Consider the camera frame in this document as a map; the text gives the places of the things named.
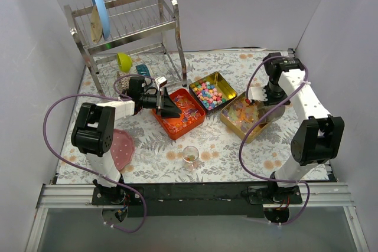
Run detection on floral table mat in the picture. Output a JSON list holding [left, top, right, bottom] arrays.
[[56, 50, 330, 184]]

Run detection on green bowl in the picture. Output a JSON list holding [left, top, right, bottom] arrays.
[[116, 53, 133, 73]]

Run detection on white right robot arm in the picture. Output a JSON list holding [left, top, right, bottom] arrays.
[[263, 53, 345, 204]]

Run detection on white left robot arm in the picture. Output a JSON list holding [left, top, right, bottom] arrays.
[[71, 76, 181, 205]]

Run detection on beige plate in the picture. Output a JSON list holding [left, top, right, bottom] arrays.
[[90, 5, 103, 44]]

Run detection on metal scoop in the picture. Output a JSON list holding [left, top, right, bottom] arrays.
[[256, 102, 286, 124]]

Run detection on orange lollipop tray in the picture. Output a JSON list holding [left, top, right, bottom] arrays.
[[151, 88, 206, 141]]

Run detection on teal patterned cup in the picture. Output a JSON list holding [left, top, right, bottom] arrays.
[[136, 64, 151, 77]]

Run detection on dark tin of star candies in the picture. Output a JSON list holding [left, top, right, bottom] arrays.
[[188, 71, 237, 114]]

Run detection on gold tin of flat candies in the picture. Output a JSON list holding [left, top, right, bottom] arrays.
[[220, 93, 260, 140]]

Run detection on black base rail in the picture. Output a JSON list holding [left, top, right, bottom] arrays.
[[92, 182, 304, 218]]

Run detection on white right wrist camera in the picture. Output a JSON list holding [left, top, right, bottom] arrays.
[[246, 87, 268, 104]]

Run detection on clear drinking glass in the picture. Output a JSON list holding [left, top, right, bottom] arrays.
[[183, 146, 200, 171]]

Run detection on blue plate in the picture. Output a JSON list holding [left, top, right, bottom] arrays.
[[92, 0, 110, 40]]

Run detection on pink dotted plate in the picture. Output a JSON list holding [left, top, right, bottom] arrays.
[[110, 129, 135, 171]]

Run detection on patterned beige cup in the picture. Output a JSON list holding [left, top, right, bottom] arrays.
[[115, 71, 130, 94]]

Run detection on metal dish rack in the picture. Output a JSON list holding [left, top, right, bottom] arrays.
[[64, 0, 188, 96]]

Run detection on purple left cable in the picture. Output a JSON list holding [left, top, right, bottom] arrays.
[[43, 74, 157, 234]]

